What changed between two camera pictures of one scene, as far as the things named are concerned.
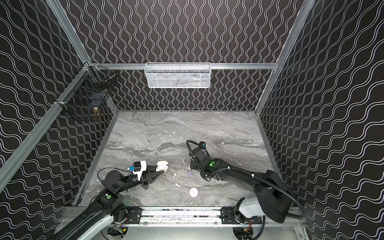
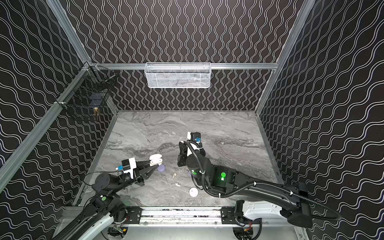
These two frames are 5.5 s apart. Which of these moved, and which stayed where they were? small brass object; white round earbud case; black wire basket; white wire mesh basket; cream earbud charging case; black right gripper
Moved: cream earbud charging case; black right gripper
Stayed: small brass object; white wire mesh basket; white round earbud case; black wire basket
